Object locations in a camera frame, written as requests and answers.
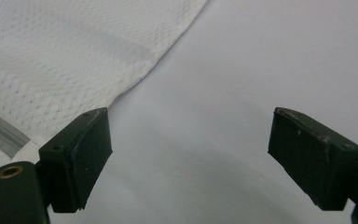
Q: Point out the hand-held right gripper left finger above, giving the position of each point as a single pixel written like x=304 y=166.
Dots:
x=74 y=161

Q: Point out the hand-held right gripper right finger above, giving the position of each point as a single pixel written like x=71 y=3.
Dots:
x=310 y=158

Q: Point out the white mesh garment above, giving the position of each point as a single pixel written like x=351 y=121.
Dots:
x=59 y=62

